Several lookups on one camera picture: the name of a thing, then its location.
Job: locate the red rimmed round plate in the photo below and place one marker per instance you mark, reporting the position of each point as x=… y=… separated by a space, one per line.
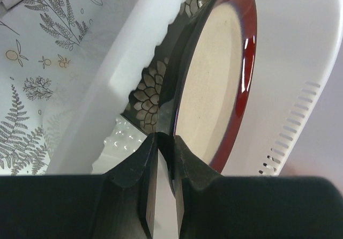
x=207 y=82

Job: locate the white plastic bin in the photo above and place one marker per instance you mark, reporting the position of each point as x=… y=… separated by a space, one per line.
x=290 y=47

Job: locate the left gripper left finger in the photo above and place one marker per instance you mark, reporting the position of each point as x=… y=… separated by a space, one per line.
x=117 y=204

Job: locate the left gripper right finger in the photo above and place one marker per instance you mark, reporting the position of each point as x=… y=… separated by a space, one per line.
x=210 y=205

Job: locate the floral table mat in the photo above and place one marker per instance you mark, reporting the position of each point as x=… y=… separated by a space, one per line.
x=50 y=52

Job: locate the black square floral plate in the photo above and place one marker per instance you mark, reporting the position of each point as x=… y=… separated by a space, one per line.
x=142 y=109

